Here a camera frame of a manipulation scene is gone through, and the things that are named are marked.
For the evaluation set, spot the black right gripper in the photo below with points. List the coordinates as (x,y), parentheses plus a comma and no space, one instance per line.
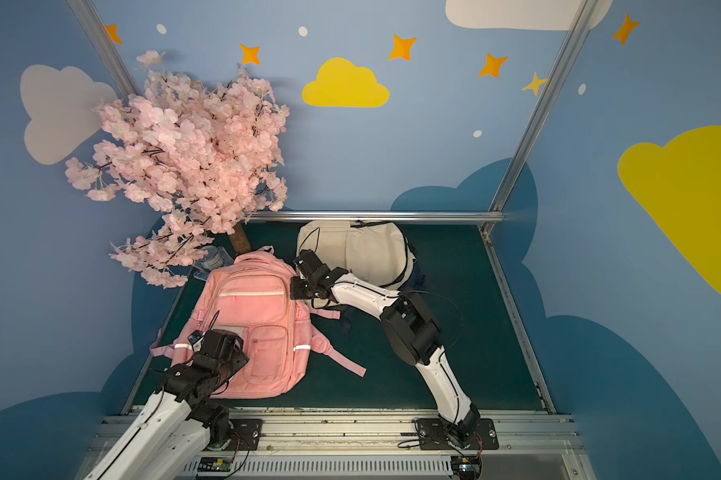
(306,271)

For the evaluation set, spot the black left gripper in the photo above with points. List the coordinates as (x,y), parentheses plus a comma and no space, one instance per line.
(201,346)

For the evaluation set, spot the pink backpack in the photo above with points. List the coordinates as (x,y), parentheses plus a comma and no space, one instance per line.
(252,299)

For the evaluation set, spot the beige and navy backpack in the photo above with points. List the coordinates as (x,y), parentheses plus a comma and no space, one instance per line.
(374,252)

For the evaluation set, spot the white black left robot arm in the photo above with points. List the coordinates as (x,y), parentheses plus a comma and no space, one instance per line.
(179,421)

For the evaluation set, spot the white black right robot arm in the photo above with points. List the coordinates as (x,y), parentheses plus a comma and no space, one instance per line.
(413,333)

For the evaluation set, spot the navy blue backpack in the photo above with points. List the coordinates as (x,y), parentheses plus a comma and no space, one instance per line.
(412,276)

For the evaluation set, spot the left green circuit board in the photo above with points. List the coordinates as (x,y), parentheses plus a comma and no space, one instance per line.
(215,466)

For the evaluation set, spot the green circuit board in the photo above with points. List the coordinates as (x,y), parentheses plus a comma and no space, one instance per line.
(215,466)
(465,468)

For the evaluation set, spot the pink artificial blossom tree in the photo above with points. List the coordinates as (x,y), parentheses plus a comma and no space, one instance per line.
(205,159)

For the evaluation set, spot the right green circuit board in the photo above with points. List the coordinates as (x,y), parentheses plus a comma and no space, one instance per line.
(465,468)

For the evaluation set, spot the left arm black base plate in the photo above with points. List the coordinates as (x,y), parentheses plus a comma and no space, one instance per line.
(245,434)

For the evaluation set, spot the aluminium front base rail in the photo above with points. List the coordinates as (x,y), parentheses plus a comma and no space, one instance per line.
(362,443)

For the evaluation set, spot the aluminium back rail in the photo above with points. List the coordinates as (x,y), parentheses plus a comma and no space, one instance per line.
(428,217)

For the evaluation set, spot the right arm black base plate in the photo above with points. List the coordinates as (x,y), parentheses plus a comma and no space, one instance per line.
(434,435)

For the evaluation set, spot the aluminium right side rail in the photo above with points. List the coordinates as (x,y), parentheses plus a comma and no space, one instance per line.
(521,333)

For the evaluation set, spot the aluminium left corner post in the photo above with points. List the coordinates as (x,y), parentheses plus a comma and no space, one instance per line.
(92,24)

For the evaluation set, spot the aluminium corner post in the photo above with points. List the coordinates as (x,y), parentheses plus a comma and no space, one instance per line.
(92,24)
(562,66)

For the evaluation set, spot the aluminium right corner post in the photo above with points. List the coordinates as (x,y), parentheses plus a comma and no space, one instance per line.
(562,66)

